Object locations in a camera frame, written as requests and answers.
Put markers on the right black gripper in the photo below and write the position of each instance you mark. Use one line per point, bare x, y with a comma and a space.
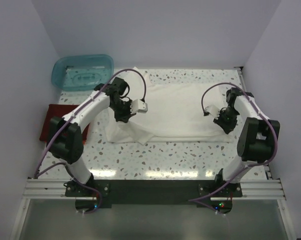
226, 127

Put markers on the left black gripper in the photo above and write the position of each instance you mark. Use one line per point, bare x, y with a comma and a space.
125, 117

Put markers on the white t shirt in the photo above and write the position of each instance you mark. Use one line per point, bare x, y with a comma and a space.
174, 113

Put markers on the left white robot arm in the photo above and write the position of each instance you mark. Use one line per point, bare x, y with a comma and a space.
66, 133

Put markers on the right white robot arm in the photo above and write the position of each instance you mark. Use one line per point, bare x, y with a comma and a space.
258, 140

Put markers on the teal plastic bin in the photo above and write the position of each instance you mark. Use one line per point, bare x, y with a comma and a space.
82, 72

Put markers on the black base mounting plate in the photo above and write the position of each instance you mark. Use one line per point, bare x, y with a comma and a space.
107, 193

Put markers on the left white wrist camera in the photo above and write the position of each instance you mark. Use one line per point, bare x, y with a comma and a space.
138, 106

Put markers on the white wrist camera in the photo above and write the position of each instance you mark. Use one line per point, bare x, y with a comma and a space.
211, 110
138, 106

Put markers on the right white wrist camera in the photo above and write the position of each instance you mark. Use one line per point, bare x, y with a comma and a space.
211, 110

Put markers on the aluminium extrusion rail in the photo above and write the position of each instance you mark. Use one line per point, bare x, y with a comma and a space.
249, 190

